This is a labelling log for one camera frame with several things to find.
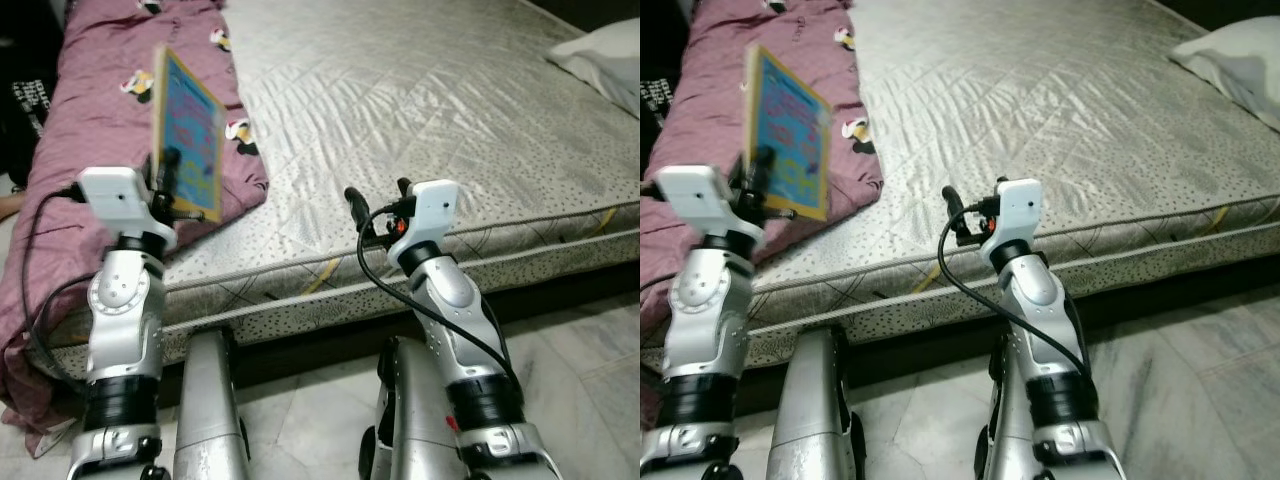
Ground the white pillow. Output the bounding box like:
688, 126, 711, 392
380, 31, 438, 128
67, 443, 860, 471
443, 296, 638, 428
1168, 15, 1280, 131
545, 18, 641, 119

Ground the black headboard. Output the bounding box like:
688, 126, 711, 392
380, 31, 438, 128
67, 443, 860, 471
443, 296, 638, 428
1150, 0, 1280, 31

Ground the dotted bed base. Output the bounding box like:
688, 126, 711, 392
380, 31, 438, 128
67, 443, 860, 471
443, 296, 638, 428
745, 222, 1280, 373
45, 228, 641, 353

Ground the purple cartoon print blanket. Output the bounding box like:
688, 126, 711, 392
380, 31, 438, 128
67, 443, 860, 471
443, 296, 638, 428
640, 0, 886, 431
0, 0, 271, 461

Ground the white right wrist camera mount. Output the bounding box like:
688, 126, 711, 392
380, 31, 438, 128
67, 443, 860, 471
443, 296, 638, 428
992, 178, 1044, 249
408, 180, 461, 251

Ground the white quilted mattress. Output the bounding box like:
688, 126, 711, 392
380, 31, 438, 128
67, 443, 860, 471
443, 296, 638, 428
760, 0, 1280, 291
160, 0, 641, 301

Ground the dark white patterned cloth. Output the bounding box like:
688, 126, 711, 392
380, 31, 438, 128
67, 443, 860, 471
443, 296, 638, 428
640, 78, 673, 123
10, 78, 53, 139

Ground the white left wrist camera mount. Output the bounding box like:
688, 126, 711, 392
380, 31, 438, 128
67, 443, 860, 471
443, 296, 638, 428
77, 166, 179, 251
655, 165, 766, 241

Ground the blue yellow picture book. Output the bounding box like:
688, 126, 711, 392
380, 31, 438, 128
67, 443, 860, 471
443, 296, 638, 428
150, 45, 228, 223
742, 43, 834, 223

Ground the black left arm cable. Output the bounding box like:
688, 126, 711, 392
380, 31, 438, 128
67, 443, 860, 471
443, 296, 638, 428
20, 185, 101, 386

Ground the silver left robot leg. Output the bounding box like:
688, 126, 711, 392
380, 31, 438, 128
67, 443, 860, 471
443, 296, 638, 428
768, 325, 863, 480
172, 325, 251, 480

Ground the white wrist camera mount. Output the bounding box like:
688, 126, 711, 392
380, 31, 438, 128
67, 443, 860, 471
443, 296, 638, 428
77, 166, 179, 251
992, 178, 1044, 249
655, 165, 766, 241
408, 180, 461, 251

